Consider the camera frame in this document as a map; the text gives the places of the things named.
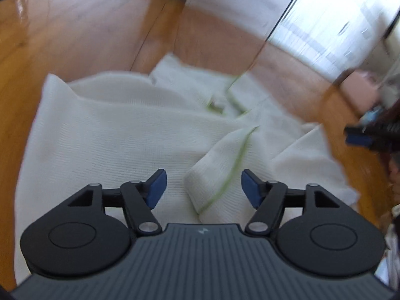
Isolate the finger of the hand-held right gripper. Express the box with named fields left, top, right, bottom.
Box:
left=344, top=120, right=400, bottom=151

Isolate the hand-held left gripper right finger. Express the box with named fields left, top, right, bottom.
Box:
left=241, top=169, right=341, bottom=235

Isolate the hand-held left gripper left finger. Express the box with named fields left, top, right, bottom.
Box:
left=67, top=169, right=168, bottom=235

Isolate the white garment with green monster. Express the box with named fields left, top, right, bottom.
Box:
left=23, top=53, right=360, bottom=226

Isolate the small blue bottle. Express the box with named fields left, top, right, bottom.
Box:
left=359, top=106, right=383, bottom=126

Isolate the pink case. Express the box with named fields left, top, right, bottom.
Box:
left=339, top=70, right=380, bottom=116

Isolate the white cabinet with drawers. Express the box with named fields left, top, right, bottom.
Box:
left=269, top=0, right=400, bottom=82

